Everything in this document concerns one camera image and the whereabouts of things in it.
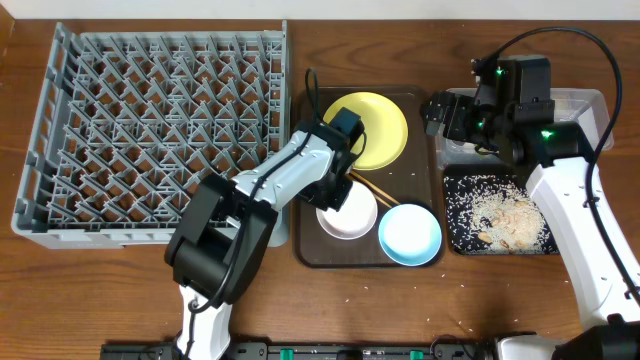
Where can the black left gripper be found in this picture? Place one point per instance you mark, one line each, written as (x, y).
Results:
(325, 195)

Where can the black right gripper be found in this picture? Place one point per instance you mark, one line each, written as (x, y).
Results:
(431, 122)

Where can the pink white bowl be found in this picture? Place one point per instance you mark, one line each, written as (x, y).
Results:
(356, 216)

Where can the light blue bowl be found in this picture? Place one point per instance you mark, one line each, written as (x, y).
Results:
(410, 235)

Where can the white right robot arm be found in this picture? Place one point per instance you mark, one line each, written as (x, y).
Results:
(511, 115)

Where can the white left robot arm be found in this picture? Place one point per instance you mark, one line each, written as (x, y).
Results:
(218, 246)

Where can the black waste tray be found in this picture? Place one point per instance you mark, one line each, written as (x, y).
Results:
(500, 215)

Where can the clear plastic waste bin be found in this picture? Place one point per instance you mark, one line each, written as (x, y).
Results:
(587, 107)

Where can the yellow plate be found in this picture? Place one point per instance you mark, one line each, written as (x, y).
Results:
(385, 126)

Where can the wooden chopstick upper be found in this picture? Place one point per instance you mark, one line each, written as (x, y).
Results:
(377, 190)

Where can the wooden chopstick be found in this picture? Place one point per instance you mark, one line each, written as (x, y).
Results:
(375, 195)
(377, 190)

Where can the wooden chopstick lower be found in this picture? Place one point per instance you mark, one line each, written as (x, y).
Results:
(375, 195)

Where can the dark brown serving tray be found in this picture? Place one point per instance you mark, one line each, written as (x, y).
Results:
(412, 178)

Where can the rice and food scraps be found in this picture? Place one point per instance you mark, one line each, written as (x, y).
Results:
(505, 217)

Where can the grey plastic dish rack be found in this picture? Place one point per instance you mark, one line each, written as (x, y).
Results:
(129, 123)

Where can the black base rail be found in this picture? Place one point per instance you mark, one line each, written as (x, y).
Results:
(261, 351)

